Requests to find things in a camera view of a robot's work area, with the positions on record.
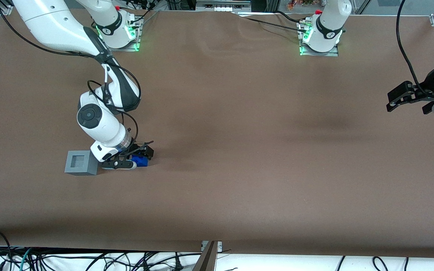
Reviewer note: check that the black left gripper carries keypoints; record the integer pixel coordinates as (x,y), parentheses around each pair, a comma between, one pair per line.
(426,91)

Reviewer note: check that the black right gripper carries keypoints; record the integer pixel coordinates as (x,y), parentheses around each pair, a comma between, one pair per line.
(141,148)

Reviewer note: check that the blue plastic part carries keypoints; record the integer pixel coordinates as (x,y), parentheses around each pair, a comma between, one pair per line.
(141,162)

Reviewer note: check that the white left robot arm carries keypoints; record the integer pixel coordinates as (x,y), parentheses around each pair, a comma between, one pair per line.
(328,22)

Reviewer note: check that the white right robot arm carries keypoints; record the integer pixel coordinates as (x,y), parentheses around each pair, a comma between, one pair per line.
(51,22)

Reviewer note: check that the gray cube base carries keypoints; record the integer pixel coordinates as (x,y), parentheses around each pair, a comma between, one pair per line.
(79,163)

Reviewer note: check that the brown table cover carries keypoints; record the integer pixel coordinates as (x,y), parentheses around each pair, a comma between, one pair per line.
(239,150)

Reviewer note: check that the gray slanted bar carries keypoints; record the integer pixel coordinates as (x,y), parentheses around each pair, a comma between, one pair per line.
(206,259)

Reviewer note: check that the orange background clutter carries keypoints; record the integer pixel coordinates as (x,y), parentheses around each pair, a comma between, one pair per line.
(296,4)

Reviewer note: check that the white terminal block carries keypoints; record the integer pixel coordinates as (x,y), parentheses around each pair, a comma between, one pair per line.
(220,8)

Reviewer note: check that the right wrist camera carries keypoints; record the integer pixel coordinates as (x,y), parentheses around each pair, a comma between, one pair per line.
(124,165)

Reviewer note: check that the silver edge bracket plate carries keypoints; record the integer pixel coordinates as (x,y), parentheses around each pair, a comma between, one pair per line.
(219,245)

